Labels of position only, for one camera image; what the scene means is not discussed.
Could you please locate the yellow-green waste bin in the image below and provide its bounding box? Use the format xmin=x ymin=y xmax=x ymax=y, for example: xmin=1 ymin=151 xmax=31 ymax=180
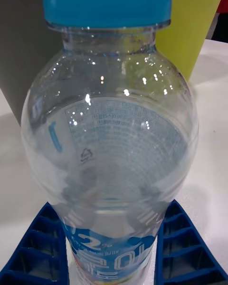
xmin=154 ymin=0 xmax=228 ymax=82

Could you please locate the clear bottle with blue cap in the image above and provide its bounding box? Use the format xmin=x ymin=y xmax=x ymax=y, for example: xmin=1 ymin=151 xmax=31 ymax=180
xmin=20 ymin=0 xmax=199 ymax=285

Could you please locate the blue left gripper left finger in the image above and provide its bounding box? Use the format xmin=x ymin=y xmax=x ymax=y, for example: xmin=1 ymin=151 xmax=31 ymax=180
xmin=0 ymin=201 xmax=70 ymax=285

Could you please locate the grey waste bin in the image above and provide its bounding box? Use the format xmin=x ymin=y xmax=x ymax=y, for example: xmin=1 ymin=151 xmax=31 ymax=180
xmin=0 ymin=0 xmax=64 ymax=125

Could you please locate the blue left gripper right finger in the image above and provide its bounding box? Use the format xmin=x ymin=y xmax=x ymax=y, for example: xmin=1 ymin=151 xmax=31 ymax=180
xmin=154 ymin=199 xmax=228 ymax=285

